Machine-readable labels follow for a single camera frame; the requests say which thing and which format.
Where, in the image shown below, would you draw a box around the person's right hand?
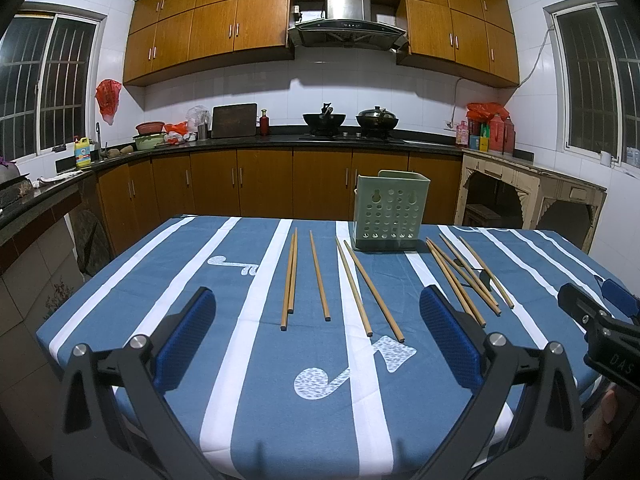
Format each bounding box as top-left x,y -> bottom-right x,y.
585,389 -> 617,460

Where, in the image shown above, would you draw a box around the right barred window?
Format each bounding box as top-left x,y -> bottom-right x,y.
552,1 -> 639,168

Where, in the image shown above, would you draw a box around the black wok with utensils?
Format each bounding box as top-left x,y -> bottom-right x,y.
303,103 -> 346,138

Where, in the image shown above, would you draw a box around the lower wooden kitchen cabinets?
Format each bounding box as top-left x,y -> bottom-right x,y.
98,148 -> 462,254

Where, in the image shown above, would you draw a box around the red bottle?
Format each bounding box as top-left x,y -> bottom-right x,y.
259,108 -> 270,136

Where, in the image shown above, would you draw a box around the dark wooden cutting board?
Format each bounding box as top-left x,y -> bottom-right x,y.
212,103 -> 257,139

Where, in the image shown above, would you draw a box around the barred window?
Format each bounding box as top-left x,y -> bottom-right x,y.
552,1 -> 639,168
0,12 -> 98,160

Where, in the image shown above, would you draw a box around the black wok with lid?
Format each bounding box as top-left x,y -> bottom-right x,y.
356,105 -> 399,139

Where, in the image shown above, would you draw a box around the red thermos bottles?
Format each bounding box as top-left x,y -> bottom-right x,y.
488,114 -> 515,155

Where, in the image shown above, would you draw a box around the blue white striped tablecloth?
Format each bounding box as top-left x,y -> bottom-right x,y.
36,216 -> 610,479

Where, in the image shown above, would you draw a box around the green and red basins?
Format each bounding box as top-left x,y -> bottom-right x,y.
134,122 -> 165,151

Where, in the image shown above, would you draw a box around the green perforated utensil holder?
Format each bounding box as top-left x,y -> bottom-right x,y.
350,170 -> 431,252

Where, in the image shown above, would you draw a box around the white weathered side table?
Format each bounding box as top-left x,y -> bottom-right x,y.
454,150 -> 606,252

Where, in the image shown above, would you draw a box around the yellow detergent bottle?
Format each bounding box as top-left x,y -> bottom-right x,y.
74,136 -> 92,170

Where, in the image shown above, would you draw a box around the pink bottle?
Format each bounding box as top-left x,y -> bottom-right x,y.
456,120 -> 470,146

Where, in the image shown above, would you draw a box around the upper wooden wall cabinets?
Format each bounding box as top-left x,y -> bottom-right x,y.
124,0 -> 520,88

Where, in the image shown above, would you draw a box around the red plastic bag on wall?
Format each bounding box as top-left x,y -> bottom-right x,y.
94,79 -> 122,126

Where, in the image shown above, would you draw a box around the left barred window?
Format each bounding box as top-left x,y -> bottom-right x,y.
0,12 -> 98,160

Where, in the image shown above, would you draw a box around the gas stove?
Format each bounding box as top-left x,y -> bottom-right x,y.
298,131 -> 407,145

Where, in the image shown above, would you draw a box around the steel range hood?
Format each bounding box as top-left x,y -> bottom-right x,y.
288,0 -> 409,53

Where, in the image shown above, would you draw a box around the sink faucet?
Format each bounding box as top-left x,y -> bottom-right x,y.
96,122 -> 105,160

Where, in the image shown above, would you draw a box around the red plastic bag on bottles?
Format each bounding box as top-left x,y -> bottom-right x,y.
466,102 -> 510,122

